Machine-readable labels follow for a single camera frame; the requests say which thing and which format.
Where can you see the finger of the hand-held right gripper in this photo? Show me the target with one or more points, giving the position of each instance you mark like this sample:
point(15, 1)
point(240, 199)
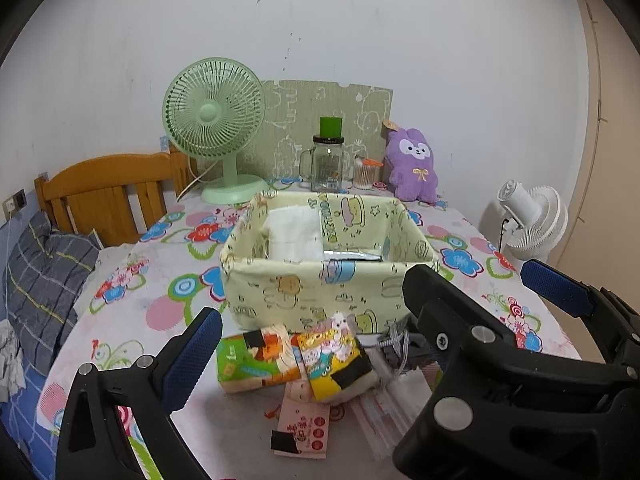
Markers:
point(555, 287)
point(465, 360)

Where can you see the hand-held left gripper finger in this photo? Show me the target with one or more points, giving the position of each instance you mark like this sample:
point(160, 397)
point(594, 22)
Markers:
point(192, 355)

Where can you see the green tissue pack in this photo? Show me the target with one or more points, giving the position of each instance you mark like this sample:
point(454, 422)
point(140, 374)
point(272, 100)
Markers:
point(250, 360)

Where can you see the grey striped cloth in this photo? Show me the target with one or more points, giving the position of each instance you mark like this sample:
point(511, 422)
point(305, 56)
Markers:
point(395, 347)

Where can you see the yellow cartoon fabric storage box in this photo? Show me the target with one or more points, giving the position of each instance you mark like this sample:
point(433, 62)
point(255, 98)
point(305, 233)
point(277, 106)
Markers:
point(280, 295)

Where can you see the clear plastic packet stack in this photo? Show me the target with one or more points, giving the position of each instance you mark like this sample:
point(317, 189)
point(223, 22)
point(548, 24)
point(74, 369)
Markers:
point(385, 430)

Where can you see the pink cartoon packet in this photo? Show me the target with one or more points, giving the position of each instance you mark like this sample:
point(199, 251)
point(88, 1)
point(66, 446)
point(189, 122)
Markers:
point(302, 425)

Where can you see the yellow cartoon tissue pack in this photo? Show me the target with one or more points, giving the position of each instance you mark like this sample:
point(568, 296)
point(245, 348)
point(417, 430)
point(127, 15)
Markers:
point(332, 360)

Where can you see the white fan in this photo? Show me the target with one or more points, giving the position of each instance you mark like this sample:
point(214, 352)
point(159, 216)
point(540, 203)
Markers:
point(537, 222)

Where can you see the beige door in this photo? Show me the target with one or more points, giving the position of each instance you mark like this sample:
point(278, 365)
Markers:
point(610, 160)

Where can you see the silver foil packet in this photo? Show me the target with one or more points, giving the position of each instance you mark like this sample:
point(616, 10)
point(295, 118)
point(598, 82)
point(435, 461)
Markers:
point(350, 256)

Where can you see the white tissue pack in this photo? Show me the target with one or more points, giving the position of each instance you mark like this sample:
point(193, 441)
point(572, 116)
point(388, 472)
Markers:
point(295, 232)

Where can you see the grey plaid pillow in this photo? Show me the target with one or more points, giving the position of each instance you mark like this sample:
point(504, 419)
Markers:
point(45, 280)

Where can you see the blue bed sheet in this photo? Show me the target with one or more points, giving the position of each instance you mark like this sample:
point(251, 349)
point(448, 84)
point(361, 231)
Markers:
point(25, 420)

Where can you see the white crumpled cloth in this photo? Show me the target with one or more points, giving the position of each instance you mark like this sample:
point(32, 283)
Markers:
point(11, 360)

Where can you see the purple plush bunny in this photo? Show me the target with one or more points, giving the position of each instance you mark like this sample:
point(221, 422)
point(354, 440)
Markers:
point(412, 170)

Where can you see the wooden bed headboard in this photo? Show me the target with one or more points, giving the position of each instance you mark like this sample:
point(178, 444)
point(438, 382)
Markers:
point(100, 195)

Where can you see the cotton swab jar orange lid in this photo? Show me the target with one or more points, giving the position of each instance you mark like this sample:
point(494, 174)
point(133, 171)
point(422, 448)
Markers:
point(365, 175)

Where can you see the glass jar mug black lid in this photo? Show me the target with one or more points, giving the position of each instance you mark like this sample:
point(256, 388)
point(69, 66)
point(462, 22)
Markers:
point(327, 165)

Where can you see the green desk fan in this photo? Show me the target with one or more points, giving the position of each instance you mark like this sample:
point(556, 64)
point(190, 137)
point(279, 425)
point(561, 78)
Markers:
point(215, 110)

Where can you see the green plastic cap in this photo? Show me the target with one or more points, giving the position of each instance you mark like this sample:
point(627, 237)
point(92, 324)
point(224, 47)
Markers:
point(330, 126)

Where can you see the cartoon printed foam board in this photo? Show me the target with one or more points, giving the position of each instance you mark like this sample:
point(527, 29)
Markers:
point(300, 110)

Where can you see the wall outlet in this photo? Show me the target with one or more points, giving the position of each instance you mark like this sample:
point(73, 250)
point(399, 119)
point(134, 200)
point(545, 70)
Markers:
point(14, 202)

